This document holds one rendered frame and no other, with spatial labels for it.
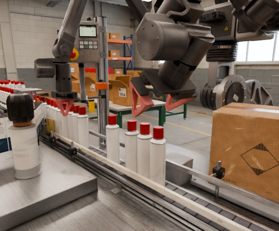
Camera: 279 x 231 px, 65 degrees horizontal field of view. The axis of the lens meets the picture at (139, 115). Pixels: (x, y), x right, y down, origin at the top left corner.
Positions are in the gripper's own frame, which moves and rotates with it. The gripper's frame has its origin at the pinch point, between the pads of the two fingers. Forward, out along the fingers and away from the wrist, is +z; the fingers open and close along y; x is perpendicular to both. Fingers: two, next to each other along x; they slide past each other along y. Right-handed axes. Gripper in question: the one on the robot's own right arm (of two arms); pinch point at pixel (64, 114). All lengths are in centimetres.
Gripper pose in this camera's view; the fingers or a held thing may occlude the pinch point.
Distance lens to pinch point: 93.0
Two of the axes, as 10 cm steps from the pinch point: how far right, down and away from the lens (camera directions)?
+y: 6.9, 1.6, -7.1
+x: 7.3, -1.2, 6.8
